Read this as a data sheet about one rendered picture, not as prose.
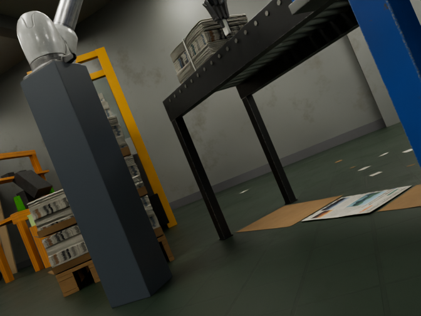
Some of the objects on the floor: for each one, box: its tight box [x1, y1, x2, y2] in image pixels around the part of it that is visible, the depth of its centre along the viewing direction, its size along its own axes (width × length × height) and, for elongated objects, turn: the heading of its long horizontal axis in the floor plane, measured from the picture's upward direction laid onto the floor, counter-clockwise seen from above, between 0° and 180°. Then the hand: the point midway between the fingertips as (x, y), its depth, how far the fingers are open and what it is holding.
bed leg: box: [172, 117, 233, 240], centre depth 210 cm, size 6×6×68 cm
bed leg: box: [242, 95, 298, 204], centre depth 236 cm, size 6×6×68 cm
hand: (225, 27), depth 179 cm, fingers closed
